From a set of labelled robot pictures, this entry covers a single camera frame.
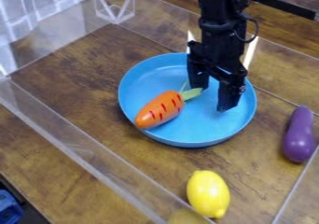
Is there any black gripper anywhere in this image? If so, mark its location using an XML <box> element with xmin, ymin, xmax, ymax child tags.
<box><xmin>187</xmin><ymin>40</ymin><xmax>247</xmax><ymax>112</ymax></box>

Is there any orange toy carrot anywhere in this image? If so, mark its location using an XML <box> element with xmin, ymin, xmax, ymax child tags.
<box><xmin>135</xmin><ymin>88</ymin><xmax>203</xmax><ymax>129</ymax></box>

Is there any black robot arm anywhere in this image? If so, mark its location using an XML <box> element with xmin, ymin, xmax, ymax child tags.
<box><xmin>187</xmin><ymin>0</ymin><xmax>259</xmax><ymax>112</ymax></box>

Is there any blue round tray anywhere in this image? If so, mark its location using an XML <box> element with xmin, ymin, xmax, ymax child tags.
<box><xmin>119</xmin><ymin>53</ymin><xmax>257</xmax><ymax>147</ymax></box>

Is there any purple toy eggplant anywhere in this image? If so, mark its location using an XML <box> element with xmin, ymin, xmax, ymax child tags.
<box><xmin>283</xmin><ymin>105</ymin><xmax>315</xmax><ymax>162</ymax></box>

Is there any black bar on table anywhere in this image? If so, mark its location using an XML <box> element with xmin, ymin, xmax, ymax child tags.
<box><xmin>253</xmin><ymin>0</ymin><xmax>317</xmax><ymax>21</ymax></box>

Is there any yellow toy lemon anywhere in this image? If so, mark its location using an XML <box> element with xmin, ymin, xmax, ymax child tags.
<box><xmin>187</xmin><ymin>170</ymin><xmax>231</xmax><ymax>218</ymax></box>

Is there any blue plastic object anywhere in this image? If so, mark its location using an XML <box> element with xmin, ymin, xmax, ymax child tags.
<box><xmin>0</xmin><ymin>189</ymin><xmax>24</xmax><ymax>224</ymax></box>

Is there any clear acrylic enclosure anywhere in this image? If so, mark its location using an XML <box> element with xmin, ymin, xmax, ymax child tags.
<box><xmin>0</xmin><ymin>0</ymin><xmax>319</xmax><ymax>224</ymax></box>

